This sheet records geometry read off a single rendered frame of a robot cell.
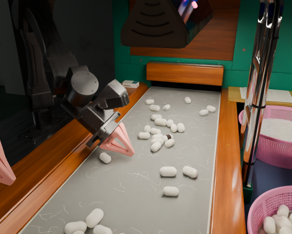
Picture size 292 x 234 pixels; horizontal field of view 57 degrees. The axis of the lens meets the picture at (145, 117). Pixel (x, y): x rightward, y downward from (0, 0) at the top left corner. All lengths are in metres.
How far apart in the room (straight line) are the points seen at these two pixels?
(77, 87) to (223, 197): 0.35
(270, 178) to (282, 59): 0.52
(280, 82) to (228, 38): 0.26
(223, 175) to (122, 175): 0.21
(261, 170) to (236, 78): 0.45
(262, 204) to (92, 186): 0.33
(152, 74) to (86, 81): 0.56
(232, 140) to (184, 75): 0.44
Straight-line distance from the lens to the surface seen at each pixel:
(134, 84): 1.09
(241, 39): 1.10
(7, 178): 0.44
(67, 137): 0.73
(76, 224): 0.48
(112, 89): 0.58
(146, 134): 0.74
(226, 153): 0.66
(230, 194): 0.54
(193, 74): 1.07
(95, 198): 0.55
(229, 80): 1.13
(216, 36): 1.11
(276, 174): 0.80
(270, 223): 0.54
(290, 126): 0.95
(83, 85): 0.56
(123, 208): 0.53
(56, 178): 0.60
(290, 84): 1.16
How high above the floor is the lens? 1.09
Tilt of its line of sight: 23 degrees down
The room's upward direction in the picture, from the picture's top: straight up
